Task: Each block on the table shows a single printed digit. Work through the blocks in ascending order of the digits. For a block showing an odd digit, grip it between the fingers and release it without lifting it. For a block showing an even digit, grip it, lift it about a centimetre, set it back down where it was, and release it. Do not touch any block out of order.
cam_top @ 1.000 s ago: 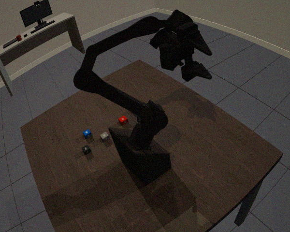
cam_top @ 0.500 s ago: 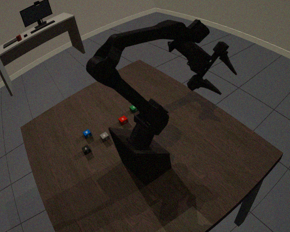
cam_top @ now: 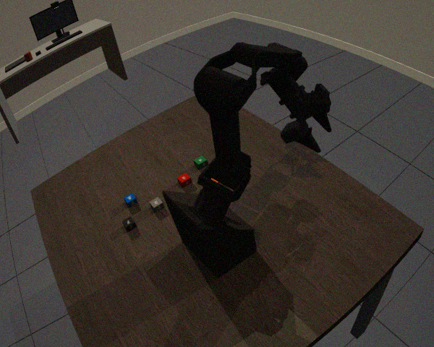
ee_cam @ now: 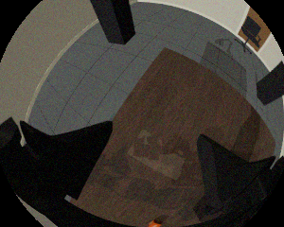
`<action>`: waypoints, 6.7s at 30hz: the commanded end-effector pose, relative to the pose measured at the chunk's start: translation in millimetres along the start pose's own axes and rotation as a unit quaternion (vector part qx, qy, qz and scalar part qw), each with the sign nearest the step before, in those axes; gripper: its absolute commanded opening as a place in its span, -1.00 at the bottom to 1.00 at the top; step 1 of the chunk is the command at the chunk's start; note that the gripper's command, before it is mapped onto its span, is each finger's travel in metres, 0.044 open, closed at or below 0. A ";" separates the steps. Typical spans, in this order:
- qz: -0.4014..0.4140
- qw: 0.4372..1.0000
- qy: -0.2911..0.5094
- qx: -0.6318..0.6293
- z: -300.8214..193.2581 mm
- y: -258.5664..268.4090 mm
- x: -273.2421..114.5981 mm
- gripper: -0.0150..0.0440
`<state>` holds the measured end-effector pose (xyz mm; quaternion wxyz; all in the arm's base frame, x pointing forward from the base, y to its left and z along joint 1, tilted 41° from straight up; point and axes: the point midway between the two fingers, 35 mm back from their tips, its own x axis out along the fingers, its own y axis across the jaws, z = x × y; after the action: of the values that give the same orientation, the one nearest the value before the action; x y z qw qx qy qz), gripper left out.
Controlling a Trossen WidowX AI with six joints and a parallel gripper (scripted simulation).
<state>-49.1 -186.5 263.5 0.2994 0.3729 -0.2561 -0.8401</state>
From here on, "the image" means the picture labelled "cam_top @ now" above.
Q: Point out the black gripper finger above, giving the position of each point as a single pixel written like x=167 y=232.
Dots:
x=322 y=119
x=309 y=141

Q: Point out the red block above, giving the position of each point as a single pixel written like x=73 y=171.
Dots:
x=184 y=180

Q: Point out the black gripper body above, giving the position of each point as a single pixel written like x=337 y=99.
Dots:
x=296 y=129

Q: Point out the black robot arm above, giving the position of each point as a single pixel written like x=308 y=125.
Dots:
x=222 y=95

